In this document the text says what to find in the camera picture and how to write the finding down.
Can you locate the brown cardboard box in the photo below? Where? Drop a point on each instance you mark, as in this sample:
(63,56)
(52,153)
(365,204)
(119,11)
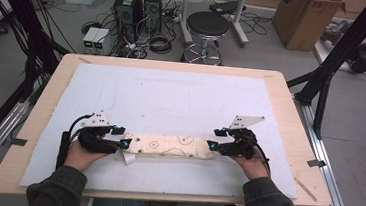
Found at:
(301,23)

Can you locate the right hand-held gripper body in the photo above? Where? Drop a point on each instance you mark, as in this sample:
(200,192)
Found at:
(242,145)

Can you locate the light wooden table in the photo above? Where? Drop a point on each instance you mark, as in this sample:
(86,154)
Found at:
(292,126)

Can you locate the cream cloth with white label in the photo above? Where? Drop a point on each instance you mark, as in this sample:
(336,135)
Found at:
(167,146)

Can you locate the pale blue foam mat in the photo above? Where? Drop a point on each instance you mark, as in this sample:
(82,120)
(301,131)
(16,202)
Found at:
(171,98)

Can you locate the black machine on board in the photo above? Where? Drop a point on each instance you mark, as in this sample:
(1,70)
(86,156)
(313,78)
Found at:
(362,60)

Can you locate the thin wooden strip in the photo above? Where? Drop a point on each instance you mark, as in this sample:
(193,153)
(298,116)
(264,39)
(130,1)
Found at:
(305,189)

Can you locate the white metal stand leg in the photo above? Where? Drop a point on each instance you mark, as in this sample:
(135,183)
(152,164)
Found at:
(239,24)
(186,23)

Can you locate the black tape marker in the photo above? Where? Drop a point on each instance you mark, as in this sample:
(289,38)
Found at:
(316,163)
(18,142)

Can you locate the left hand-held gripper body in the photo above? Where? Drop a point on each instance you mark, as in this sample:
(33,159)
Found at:
(97,140)

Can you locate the white power supply box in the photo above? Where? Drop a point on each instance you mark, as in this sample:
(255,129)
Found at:
(89,36)
(102,39)

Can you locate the wide black computer tower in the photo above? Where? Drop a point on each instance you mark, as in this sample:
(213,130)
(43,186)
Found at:
(127,8)

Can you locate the person's right hand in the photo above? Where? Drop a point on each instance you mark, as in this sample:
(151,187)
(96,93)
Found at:
(255,166)

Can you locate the person's left hand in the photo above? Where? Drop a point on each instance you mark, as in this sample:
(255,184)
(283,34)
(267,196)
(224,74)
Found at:
(81,157)

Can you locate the black metal frame stand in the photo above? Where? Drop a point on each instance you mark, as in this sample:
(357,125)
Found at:
(343,40)

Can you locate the black round stool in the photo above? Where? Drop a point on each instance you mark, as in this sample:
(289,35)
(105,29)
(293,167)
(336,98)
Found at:
(208,23)

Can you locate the flat black device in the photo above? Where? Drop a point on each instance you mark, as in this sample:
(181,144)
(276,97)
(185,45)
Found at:
(226,7)

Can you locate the narrow black computer tower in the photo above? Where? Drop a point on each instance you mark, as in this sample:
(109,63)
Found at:
(153,6)

